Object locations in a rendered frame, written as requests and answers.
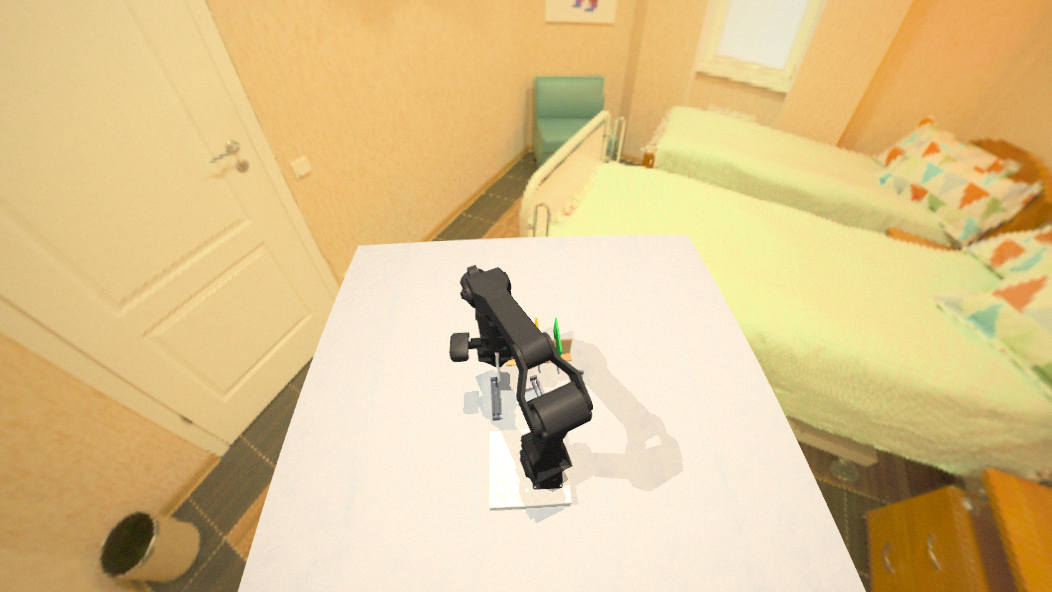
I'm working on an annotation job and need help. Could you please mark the green notched board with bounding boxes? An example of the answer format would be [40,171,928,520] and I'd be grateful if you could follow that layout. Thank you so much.
[553,318,562,356]

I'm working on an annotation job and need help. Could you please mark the tan slotted board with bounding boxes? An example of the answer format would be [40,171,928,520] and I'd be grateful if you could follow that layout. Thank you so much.
[505,339,573,366]

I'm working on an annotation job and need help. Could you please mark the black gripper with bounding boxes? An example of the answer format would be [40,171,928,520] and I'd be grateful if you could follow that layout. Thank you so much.
[449,328,514,367]

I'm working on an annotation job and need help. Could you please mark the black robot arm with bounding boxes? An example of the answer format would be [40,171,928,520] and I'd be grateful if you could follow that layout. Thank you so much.
[460,265,593,490]

